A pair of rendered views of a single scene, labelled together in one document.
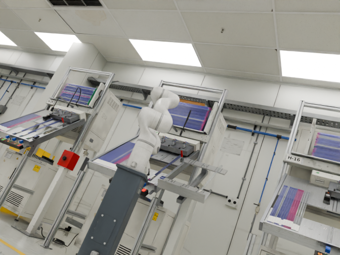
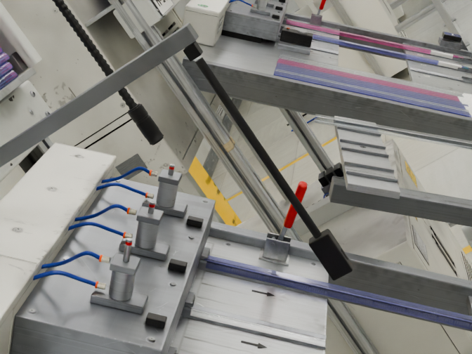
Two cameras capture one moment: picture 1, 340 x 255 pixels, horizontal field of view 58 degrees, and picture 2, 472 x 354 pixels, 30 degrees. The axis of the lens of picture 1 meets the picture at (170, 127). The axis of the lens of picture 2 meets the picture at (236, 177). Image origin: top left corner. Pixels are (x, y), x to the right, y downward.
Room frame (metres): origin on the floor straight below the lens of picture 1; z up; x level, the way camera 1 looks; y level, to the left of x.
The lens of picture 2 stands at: (2.75, 0.82, 1.41)
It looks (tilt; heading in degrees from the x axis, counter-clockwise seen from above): 14 degrees down; 258
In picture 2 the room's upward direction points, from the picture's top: 35 degrees counter-clockwise
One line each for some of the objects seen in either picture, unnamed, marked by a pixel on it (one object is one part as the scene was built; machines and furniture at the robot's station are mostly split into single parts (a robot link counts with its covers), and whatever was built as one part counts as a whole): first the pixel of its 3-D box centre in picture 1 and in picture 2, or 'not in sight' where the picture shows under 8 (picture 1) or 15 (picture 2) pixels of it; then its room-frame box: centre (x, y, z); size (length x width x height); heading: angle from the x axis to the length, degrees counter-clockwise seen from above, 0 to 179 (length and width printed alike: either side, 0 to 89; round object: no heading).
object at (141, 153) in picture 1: (139, 158); not in sight; (1.89, 0.10, 0.79); 0.19 x 0.19 x 0.18
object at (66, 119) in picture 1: (38, 157); not in sight; (3.53, 1.23, 0.66); 1.01 x 0.73 x 1.31; 150
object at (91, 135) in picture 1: (61, 140); not in sight; (3.72, 1.14, 0.95); 1.35 x 0.82 x 1.90; 150
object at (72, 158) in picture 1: (51, 191); not in sight; (2.93, 0.76, 0.39); 0.24 x 0.24 x 0.78; 60
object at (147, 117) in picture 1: (147, 126); not in sight; (1.89, 0.13, 1.00); 0.19 x 0.12 x 0.24; 95
